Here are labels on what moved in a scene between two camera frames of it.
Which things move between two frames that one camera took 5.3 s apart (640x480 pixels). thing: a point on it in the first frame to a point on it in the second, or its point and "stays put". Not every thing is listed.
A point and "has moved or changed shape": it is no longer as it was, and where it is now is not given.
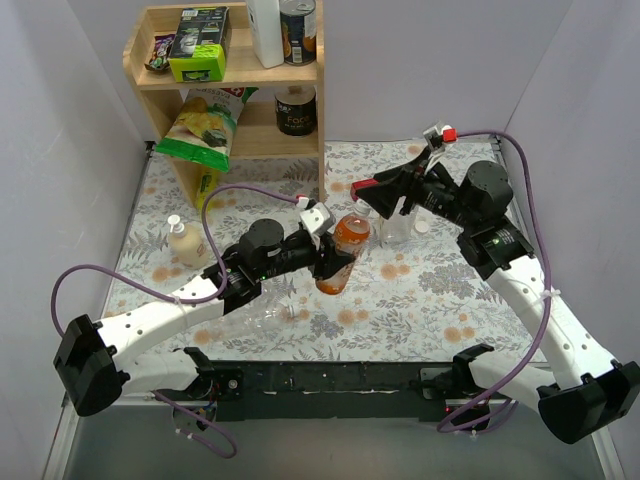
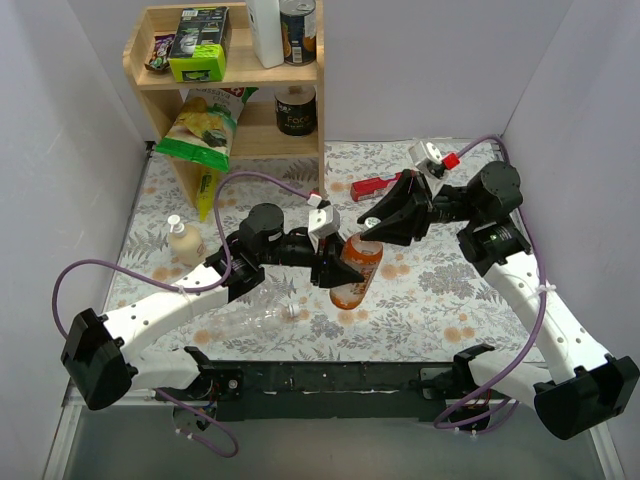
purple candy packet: [159, 59] stays put
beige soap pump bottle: [189, 245] stays put
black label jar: [296, 110] stays put
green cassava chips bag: [203, 128] stays put
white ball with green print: [362, 208] to [372, 221]
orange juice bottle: [350, 237] has moved or changed shape
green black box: [200, 46] stays put
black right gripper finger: [384, 198] to [403, 230]
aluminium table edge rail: [67, 427] stays put
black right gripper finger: [411, 168] to [408, 185]
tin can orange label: [298, 26] stays put
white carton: [266, 23] stays put
